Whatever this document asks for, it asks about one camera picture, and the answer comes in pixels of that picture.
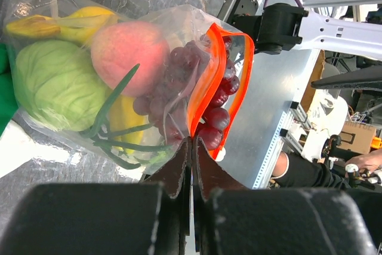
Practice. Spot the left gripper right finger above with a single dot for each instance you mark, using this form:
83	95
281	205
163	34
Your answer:
232	219

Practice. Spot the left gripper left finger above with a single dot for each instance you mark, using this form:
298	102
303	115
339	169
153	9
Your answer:
151	217

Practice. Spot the yellow banana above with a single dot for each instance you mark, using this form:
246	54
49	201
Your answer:
78	28

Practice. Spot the green onion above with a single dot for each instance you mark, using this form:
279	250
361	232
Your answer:
118	129

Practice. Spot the purple grapes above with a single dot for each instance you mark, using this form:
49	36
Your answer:
199	80

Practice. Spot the clear zip top bag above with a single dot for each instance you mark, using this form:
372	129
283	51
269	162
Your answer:
179	25

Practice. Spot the green cabbage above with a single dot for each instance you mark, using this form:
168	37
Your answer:
56	84

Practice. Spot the pink peach with leaf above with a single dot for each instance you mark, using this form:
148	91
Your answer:
117	48

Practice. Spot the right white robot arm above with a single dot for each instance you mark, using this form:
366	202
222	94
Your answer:
283	27

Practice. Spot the person forearm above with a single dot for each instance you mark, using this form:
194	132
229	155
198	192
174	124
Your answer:
293	171

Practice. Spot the cardboard box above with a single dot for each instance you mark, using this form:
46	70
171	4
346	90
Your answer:
357	137

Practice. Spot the front white t-shirt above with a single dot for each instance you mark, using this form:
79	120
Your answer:
17	148

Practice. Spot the green t-shirt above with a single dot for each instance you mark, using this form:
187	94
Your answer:
8	104

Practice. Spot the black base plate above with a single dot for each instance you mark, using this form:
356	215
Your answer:
233	9

